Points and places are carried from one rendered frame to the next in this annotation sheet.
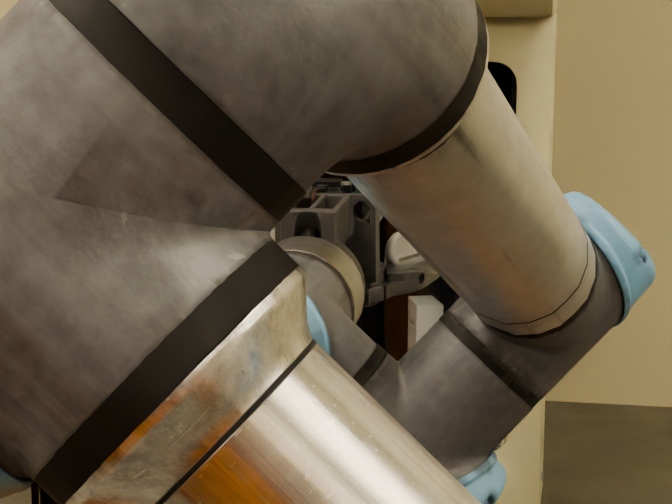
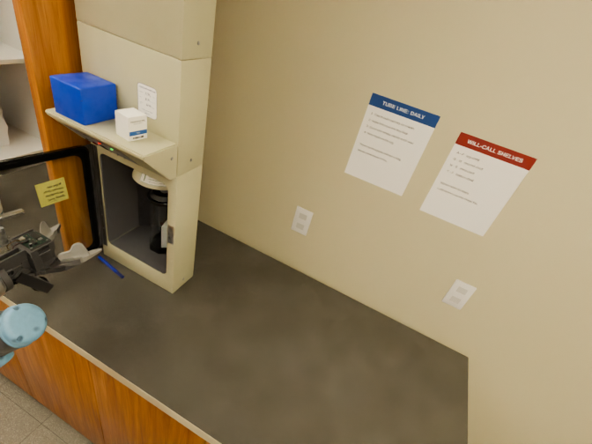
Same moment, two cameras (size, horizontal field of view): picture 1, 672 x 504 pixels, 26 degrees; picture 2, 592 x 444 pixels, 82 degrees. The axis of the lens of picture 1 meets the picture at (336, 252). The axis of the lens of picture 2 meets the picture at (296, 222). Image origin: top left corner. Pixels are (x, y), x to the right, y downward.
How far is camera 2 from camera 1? 0.93 m
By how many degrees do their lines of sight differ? 23
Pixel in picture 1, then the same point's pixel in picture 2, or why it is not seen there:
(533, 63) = (172, 188)
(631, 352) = (258, 234)
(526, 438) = (170, 275)
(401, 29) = not seen: outside the picture
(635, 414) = (249, 252)
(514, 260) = not seen: outside the picture
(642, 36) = (275, 157)
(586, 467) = (212, 271)
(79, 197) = not seen: outside the picture
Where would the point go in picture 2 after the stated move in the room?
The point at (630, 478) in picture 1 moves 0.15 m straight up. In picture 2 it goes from (218, 280) to (222, 251)
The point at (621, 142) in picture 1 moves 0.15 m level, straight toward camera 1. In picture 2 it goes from (264, 182) to (244, 197)
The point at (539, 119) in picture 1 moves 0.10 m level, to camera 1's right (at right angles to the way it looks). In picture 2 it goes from (173, 203) to (204, 214)
